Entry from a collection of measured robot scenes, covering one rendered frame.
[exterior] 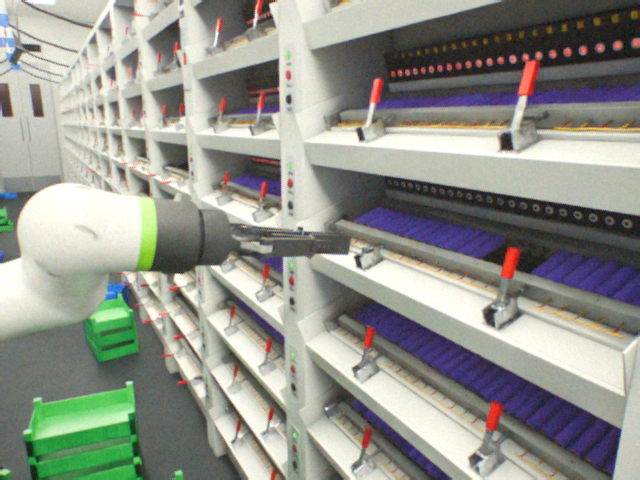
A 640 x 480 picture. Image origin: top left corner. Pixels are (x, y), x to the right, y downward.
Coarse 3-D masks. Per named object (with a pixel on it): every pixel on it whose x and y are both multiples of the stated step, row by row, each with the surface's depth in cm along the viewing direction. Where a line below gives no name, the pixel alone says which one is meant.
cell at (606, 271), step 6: (606, 264) 56; (612, 264) 56; (600, 270) 56; (606, 270) 55; (612, 270) 56; (618, 270) 56; (594, 276) 55; (600, 276) 55; (606, 276) 55; (612, 276) 55; (582, 282) 55; (588, 282) 54; (594, 282) 54; (600, 282) 55; (582, 288) 54; (588, 288) 54; (594, 288) 54
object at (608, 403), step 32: (320, 224) 93; (544, 224) 66; (320, 256) 88; (352, 256) 83; (544, 256) 65; (352, 288) 82; (384, 288) 72; (416, 288) 68; (448, 288) 66; (416, 320) 68; (448, 320) 61; (480, 320) 58; (480, 352) 58; (512, 352) 53; (544, 352) 50; (576, 352) 49; (608, 352) 47; (544, 384) 51; (576, 384) 47; (608, 384) 44; (608, 416) 45
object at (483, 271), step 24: (360, 240) 87; (384, 240) 80; (408, 240) 77; (432, 264) 70; (456, 264) 67; (480, 264) 64; (480, 288) 62; (552, 288) 55; (576, 288) 54; (552, 312) 54; (576, 312) 53; (600, 312) 50; (624, 312) 48
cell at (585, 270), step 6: (594, 258) 58; (582, 264) 58; (588, 264) 57; (594, 264) 57; (600, 264) 58; (576, 270) 57; (582, 270) 57; (588, 270) 57; (594, 270) 57; (570, 276) 56; (576, 276) 56; (582, 276) 56; (588, 276) 57; (564, 282) 56; (570, 282) 56; (576, 282) 56
